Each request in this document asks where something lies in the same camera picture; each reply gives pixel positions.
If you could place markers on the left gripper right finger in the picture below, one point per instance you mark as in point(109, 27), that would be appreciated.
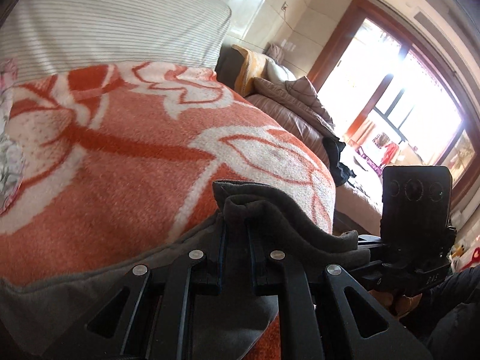
point(324, 312)

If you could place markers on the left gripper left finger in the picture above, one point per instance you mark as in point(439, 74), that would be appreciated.
point(149, 312)

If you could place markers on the grey fleece pants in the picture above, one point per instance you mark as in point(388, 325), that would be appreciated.
point(228, 325)

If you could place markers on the person's dark sleeve forearm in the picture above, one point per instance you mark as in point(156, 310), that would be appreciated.
point(446, 319)

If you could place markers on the person's right hand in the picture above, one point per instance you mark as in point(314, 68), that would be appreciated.
point(397, 306)

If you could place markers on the wooden framed window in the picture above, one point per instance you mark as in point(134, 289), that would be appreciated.
point(392, 101)

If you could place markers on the orange white floral blanket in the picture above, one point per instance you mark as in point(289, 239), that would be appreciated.
point(120, 160)

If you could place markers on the brown quilted bedding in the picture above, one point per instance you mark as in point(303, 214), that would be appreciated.
point(359, 200)

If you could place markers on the floral patterned pillow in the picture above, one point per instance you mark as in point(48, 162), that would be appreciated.
point(12, 158)

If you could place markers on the yellow orange cushion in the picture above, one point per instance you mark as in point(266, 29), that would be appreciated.
point(253, 65)

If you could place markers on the white striped headboard cushion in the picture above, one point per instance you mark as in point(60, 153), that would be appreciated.
point(46, 37)

